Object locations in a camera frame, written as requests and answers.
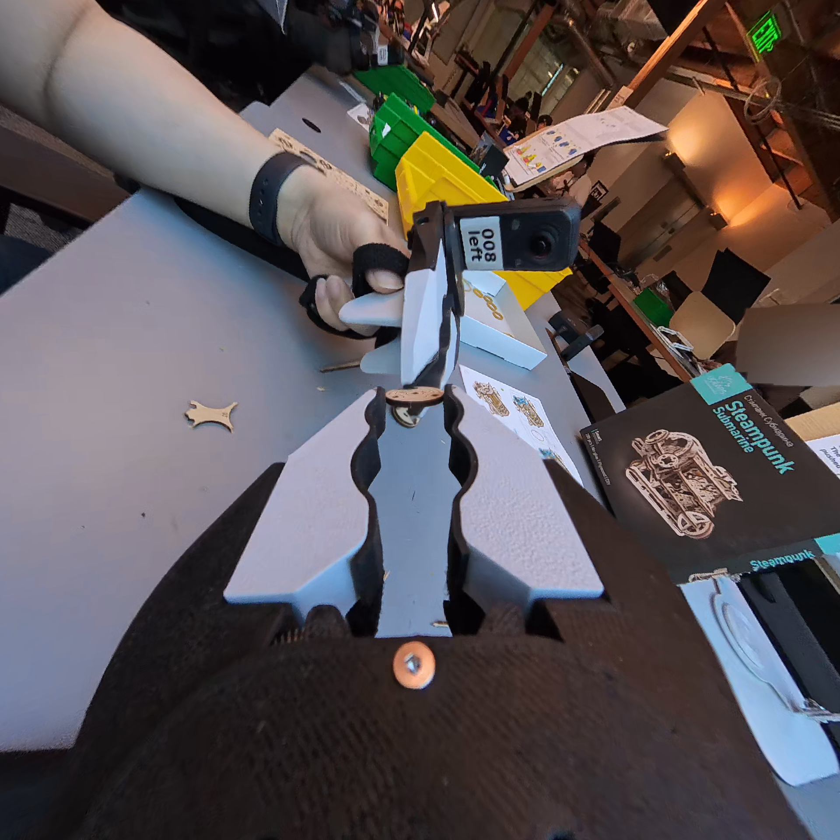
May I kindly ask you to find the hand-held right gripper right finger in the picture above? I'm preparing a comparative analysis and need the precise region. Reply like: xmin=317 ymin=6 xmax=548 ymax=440
xmin=442 ymin=385 xmax=605 ymax=636

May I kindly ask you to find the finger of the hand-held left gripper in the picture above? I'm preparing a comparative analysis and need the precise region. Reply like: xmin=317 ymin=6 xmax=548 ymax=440
xmin=430 ymin=261 xmax=467 ymax=389
xmin=399 ymin=251 xmax=455 ymax=389

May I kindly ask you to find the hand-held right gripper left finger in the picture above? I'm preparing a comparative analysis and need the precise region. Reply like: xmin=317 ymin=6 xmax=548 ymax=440
xmin=223 ymin=386 xmax=389 ymax=637

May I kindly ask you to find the small round wooden part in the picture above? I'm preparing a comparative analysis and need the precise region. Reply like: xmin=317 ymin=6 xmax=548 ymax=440
xmin=385 ymin=386 xmax=446 ymax=429

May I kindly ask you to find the laser-cut wooden puzzle sheet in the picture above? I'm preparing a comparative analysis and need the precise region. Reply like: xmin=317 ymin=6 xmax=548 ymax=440
xmin=268 ymin=126 xmax=390 ymax=224

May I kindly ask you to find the person's left forearm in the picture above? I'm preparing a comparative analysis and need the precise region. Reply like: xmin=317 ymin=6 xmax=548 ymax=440
xmin=0 ymin=0 xmax=280 ymax=227

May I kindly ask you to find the black desk clamp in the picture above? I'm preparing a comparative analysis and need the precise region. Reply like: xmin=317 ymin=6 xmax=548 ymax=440
xmin=548 ymin=311 xmax=605 ymax=362

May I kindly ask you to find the grey desk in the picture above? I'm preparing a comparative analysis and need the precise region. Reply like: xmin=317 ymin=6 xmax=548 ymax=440
xmin=0 ymin=66 xmax=840 ymax=840

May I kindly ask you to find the pile of tan rubber bands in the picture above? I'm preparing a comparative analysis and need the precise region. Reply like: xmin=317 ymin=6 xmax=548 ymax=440
xmin=459 ymin=276 xmax=506 ymax=322

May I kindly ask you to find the white tray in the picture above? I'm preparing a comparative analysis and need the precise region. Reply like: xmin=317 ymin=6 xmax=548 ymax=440
xmin=456 ymin=266 xmax=549 ymax=371

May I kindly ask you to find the yellow storage bin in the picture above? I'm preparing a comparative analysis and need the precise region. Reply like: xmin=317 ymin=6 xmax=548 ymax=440
xmin=394 ymin=131 xmax=573 ymax=311

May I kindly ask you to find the green storage bin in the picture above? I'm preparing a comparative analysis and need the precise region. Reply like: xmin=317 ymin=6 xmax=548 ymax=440
xmin=353 ymin=64 xmax=437 ymax=116
xmin=366 ymin=94 xmax=483 ymax=193

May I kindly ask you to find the open instruction booklet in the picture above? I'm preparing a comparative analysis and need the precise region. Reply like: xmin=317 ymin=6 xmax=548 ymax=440
xmin=458 ymin=364 xmax=585 ymax=487

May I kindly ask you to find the star-shaped wooden scrap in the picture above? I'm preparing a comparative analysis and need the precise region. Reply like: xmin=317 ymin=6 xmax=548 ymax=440
xmin=184 ymin=399 xmax=240 ymax=434

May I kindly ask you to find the black wristband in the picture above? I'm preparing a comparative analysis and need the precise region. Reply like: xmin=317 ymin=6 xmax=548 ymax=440
xmin=248 ymin=151 xmax=316 ymax=249

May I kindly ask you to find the printed instruction sheet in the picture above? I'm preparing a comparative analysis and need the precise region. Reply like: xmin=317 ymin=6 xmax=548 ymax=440
xmin=502 ymin=105 xmax=669 ymax=193

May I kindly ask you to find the black model kit box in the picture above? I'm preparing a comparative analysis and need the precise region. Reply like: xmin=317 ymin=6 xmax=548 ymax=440
xmin=579 ymin=362 xmax=840 ymax=585

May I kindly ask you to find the white background chair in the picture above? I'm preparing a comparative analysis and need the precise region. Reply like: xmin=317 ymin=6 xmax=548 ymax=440
xmin=669 ymin=292 xmax=736 ymax=358

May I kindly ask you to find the white packaging sheet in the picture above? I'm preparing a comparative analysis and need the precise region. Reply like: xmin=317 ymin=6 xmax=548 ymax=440
xmin=679 ymin=571 xmax=840 ymax=787

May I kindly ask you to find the green exit sign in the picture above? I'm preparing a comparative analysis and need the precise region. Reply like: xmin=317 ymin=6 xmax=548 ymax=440
xmin=748 ymin=10 xmax=785 ymax=63

